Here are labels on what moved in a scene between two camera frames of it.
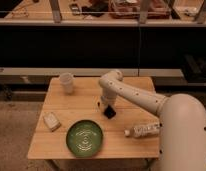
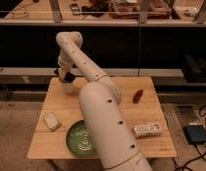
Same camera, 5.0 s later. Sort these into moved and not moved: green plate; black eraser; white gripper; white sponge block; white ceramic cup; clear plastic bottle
Moved: black eraser; white gripper
Not moved: green plate; clear plastic bottle; white sponge block; white ceramic cup
